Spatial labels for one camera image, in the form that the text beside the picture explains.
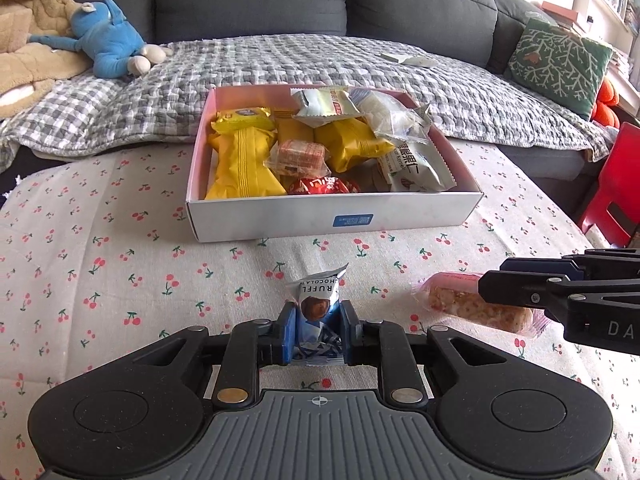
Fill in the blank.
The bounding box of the silver rice cracker packet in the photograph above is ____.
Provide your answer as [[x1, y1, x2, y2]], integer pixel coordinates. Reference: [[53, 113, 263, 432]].
[[350, 87, 432, 143]]

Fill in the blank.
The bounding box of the yellow blue-label cracker packet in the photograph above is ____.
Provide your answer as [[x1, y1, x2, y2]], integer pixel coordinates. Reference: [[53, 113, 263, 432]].
[[210, 106, 277, 136]]

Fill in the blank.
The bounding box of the red candy packet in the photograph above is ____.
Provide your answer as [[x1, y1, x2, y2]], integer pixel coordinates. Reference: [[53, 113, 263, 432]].
[[287, 176, 362, 196]]

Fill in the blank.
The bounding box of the white paper packet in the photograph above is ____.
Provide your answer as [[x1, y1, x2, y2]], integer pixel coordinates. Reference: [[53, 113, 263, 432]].
[[380, 51, 438, 67]]

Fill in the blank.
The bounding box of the pink cardboard box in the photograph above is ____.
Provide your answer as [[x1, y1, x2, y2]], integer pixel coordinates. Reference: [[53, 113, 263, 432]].
[[185, 85, 485, 245]]

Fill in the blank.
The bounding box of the pink nougat bar packet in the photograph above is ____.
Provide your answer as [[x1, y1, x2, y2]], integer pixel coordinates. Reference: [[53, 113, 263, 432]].
[[412, 271, 547, 335]]

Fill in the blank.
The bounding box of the stack of books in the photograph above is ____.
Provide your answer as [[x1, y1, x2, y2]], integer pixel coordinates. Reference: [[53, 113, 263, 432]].
[[537, 0, 596, 36]]

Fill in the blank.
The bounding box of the small golden snack packet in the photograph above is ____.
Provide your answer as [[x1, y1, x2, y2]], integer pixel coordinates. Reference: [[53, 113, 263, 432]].
[[275, 117, 317, 147]]

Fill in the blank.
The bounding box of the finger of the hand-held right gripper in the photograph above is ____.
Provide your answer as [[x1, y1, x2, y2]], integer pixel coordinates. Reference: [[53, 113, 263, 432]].
[[500, 248, 640, 281], [477, 269, 569, 319]]

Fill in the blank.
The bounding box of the clear orange wafer packet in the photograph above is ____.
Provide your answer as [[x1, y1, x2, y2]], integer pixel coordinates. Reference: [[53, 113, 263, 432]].
[[264, 140, 330, 177]]

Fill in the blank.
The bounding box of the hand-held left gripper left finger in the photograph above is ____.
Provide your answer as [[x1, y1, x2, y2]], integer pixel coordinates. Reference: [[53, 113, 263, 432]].
[[132, 301, 301, 408]]

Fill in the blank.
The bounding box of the blue chocolate truffle packet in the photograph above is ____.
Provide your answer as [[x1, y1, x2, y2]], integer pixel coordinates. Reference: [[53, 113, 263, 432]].
[[280, 262, 351, 361]]

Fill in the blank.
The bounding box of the red plastic chair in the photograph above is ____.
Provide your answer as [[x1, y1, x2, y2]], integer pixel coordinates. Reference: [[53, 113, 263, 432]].
[[577, 121, 640, 248]]

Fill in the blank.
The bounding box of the grey checked quilt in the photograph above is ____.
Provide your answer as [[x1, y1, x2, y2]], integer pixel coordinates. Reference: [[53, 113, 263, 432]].
[[0, 34, 621, 163]]

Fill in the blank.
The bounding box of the orange plush cushion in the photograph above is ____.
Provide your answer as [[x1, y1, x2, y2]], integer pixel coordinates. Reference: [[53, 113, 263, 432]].
[[590, 77, 622, 128]]

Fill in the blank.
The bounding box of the beige fleece blanket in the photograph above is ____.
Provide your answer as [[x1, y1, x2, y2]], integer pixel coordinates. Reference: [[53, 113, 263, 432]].
[[0, 0, 93, 120]]

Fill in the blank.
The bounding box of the cherry print tablecloth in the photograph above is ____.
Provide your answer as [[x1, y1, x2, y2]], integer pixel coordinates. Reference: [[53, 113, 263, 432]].
[[0, 140, 640, 480]]

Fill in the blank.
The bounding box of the green patterned cushion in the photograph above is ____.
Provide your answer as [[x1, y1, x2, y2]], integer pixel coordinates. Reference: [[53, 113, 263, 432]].
[[504, 17, 615, 121]]

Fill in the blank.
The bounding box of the grey sofa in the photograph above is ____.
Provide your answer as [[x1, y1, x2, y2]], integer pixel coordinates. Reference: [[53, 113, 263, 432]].
[[0, 0, 621, 201]]

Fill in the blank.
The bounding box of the white red-label snack packet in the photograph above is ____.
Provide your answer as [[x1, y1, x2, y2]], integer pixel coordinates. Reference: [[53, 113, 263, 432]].
[[291, 86, 370, 128]]

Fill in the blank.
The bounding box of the white green nut packet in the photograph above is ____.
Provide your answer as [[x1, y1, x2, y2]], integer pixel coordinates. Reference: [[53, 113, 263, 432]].
[[376, 135, 458, 193]]

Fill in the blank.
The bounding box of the large yellow snack packet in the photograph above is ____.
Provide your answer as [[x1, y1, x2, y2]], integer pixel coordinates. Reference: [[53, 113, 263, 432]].
[[314, 116, 397, 173], [205, 127, 290, 200]]

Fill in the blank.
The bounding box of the blue plush toy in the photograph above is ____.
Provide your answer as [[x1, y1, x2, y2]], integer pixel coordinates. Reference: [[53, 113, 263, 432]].
[[27, 0, 173, 80]]

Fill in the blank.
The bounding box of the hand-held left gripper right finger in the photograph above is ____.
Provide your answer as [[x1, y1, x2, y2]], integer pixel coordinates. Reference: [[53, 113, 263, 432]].
[[339, 301, 506, 406]]

